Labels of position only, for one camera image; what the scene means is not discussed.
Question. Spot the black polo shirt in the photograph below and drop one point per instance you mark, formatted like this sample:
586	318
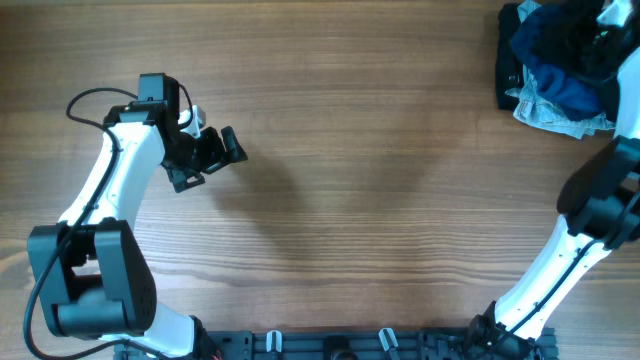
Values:
590	40

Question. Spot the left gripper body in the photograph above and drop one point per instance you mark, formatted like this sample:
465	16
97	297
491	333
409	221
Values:
193	154

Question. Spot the black garment in pile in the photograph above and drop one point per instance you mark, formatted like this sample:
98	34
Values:
508	69

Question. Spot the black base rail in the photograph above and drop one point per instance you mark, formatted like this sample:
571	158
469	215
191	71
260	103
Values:
427	344

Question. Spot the light grey garment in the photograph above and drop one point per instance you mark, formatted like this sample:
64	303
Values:
545	110

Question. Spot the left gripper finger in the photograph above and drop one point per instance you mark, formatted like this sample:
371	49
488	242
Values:
215	162
234	153

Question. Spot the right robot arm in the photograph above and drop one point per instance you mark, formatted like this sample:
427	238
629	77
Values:
597	215

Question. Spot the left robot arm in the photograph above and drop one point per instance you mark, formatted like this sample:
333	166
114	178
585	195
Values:
92	281

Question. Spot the blue garment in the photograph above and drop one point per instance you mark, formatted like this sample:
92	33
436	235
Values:
559	45

